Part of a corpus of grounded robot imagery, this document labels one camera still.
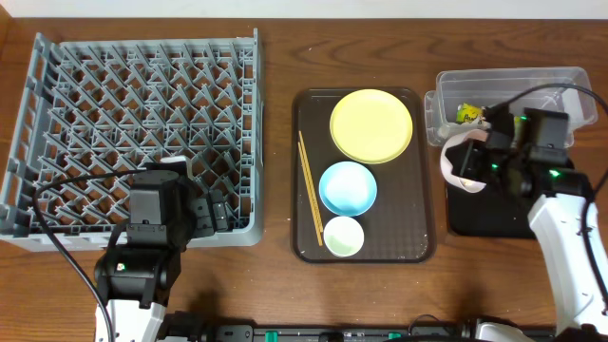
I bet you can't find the light blue bowl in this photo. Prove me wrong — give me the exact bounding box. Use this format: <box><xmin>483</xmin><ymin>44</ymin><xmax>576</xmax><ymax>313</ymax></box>
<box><xmin>318</xmin><ymin>161</ymin><xmax>378</xmax><ymax>217</ymax></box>

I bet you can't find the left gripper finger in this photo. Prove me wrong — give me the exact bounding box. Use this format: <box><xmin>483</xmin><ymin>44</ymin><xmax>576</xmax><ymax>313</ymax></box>
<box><xmin>190</xmin><ymin>198</ymin><xmax>215</xmax><ymax>238</ymax></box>
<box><xmin>208</xmin><ymin>190</ymin><xmax>229</xmax><ymax>232</ymax></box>

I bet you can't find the dark brown serving tray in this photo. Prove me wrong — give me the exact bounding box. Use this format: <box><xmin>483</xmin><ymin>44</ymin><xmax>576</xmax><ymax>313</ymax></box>
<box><xmin>292</xmin><ymin>87</ymin><xmax>436</xmax><ymax>263</ymax></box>

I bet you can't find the wooden chopstick right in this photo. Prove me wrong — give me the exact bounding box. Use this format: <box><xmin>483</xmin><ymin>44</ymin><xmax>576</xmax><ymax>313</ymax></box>
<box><xmin>298</xmin><ymin>131</ymin><xmax>323</xmax><ymax>234</ymax></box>

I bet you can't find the wooden chopstick left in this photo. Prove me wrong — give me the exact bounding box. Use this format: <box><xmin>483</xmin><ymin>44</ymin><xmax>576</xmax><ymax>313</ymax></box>
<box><xmin>297</xmin><ymin>141</ymin><xmax>323</xmax><ymax>247</ymax></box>

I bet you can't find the yellow round plate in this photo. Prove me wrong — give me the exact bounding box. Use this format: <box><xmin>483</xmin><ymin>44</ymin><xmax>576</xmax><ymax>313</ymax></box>
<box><xmin>330</xmin><ymin>89</ymin><xmax>413</xmax><ymax>164</ymax></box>

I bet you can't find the black waste tray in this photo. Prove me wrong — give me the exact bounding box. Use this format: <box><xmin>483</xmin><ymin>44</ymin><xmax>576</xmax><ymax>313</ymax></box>
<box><xmin>446</xmin><ymin>150</ymin><xmax>576</xmax><ymax>239</ymax></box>

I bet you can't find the small white green cup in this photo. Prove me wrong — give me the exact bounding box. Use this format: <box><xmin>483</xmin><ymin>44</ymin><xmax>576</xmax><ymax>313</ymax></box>
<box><xmin>323</xmin><ymin>216</ymin><xmax>365</xmax><ymax>257</ymax></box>

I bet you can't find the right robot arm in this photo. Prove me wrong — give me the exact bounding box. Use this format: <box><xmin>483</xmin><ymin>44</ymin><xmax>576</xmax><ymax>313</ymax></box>
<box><xmin>441</xmin><ymin>108</ymin><xmax>607</xmax><ymax>341</ymax></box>

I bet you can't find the wooden chopstick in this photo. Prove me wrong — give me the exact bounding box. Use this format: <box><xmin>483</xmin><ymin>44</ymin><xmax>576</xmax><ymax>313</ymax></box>
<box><xmin>298</xmin><ymin>131</ymin><xmax>323</xmax><ymax>234</ymax></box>
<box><xmin>297</xmin><ymin>141</ymin><xmax>323</xmax><ymax>247</ymax></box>

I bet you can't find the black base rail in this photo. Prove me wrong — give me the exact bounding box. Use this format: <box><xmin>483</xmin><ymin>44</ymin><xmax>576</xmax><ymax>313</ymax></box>
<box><xmin>158</xmin><ymin>322</ymin><xmax>461</xmax><ymax>342</ymax></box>

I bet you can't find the clear plastic waste bin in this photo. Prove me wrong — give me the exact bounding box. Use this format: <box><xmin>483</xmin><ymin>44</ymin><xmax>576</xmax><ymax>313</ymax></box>
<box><xmin>424</xmin><ymin>66</ymin><xmax>599</xmax><ymax>147</ymax></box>

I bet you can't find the snack wrapper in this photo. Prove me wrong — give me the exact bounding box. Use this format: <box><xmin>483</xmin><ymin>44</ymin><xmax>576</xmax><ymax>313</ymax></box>
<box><xmin>455</xmin><ymin>103</ymin><xmax>484</xmax><ymax>124</ymax></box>

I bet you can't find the grey plastic dishwasher rack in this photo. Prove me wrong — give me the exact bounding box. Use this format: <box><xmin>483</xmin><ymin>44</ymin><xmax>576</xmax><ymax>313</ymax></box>
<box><xmin>1</xmin><ymin>34</ymin><xmax>264</xmax><ymax>252</ymax></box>

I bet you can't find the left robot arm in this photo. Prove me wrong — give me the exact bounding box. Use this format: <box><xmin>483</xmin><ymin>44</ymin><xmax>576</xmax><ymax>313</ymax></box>
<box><xmin>95</xmin><ymin>158</ymin><xmax>229</xmax><ymax>341</ymax></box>

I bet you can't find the white pink bowl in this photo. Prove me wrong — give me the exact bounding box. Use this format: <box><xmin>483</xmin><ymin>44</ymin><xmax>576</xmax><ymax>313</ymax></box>
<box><xmin>440</xmin><ymin>129</ymin><xmax>488</xmax><ymax>194</ymax></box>

